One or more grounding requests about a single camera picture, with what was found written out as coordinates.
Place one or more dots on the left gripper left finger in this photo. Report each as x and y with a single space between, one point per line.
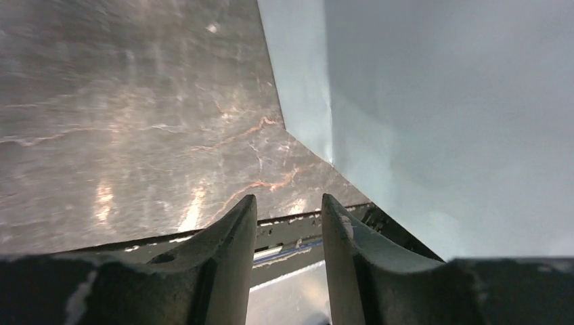
204 280

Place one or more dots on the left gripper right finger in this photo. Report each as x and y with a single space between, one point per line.
372 280

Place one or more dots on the light blue paper bag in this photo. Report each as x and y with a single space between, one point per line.
453 117

